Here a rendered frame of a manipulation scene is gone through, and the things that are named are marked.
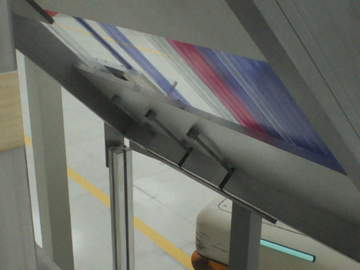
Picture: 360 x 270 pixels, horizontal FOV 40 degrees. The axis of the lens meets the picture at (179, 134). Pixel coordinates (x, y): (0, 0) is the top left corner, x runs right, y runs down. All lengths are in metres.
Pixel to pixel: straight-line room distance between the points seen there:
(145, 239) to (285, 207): 1.25
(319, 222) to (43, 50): 0.55
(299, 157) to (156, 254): 1.37
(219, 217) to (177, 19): 1.20
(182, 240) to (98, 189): 0.57
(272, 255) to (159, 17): 1.16
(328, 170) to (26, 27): 0.58
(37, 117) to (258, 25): 0.99
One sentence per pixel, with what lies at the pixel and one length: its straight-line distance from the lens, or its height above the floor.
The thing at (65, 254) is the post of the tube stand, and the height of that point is 0.30.
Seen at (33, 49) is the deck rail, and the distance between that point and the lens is 0.91.
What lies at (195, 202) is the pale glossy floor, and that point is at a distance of 2.22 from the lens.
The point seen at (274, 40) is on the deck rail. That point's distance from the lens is 0.24.
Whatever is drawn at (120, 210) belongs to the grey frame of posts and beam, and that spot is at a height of 0.50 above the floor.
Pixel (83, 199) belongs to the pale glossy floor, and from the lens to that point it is 2.27.
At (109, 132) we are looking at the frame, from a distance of 1.09.
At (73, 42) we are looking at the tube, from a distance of 0.84.
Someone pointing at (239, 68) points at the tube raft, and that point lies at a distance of 0.45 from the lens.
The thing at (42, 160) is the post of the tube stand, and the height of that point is 0.57.
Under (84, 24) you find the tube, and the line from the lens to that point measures 1.09.
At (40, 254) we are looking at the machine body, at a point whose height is 0.62.
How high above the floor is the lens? 1.05
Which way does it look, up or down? 21 degrees down
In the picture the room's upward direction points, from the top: 1 degrees clockwise
